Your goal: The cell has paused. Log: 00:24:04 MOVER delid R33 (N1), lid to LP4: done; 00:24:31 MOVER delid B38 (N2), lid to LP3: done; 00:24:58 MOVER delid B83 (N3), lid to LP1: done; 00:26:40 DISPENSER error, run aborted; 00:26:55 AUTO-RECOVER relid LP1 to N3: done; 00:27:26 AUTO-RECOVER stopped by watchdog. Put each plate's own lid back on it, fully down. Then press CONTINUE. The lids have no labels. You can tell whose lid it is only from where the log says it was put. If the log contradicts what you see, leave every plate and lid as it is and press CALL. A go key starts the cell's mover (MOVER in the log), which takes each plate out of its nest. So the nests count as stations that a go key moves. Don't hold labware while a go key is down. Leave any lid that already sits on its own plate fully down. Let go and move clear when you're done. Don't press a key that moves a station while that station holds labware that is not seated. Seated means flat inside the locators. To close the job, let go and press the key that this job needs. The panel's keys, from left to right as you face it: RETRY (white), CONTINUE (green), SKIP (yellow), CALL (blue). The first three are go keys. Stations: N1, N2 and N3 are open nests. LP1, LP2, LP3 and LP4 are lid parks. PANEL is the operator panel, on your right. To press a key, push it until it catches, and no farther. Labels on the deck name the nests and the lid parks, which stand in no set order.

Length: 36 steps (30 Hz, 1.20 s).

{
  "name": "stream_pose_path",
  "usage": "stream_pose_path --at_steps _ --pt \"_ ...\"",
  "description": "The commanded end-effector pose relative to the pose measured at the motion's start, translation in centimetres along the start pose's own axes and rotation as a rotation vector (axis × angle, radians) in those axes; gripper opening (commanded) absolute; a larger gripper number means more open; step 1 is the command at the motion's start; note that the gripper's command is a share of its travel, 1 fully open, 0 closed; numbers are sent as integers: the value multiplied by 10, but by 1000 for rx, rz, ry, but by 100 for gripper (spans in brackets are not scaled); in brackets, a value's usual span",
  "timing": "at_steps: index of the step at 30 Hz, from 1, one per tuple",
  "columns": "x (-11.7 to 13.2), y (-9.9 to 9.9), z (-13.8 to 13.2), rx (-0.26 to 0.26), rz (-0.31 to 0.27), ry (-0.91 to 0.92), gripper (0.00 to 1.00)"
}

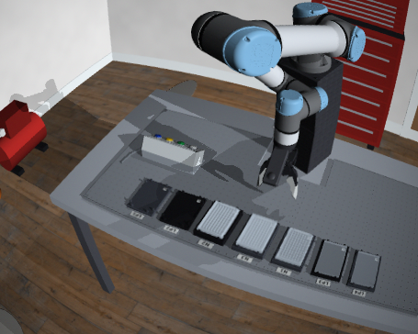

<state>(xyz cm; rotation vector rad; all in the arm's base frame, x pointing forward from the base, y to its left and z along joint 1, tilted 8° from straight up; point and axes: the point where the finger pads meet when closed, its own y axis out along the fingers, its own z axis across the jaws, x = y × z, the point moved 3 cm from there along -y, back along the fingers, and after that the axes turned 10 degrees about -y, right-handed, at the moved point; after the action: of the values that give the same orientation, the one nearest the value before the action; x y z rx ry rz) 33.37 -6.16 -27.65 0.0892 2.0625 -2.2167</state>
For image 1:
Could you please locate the grey operator panel with coloured buttons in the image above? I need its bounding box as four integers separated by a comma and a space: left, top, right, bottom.
121, 134, 204, 175

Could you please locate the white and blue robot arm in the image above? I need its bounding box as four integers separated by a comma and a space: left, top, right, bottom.
191, 2, 366, 187

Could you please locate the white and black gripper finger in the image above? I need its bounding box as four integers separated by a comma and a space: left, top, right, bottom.
257, 160, 269, 187
287, 166, 298, 199

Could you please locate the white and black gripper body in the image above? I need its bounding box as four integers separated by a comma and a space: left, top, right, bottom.
274, 139, 298, 176

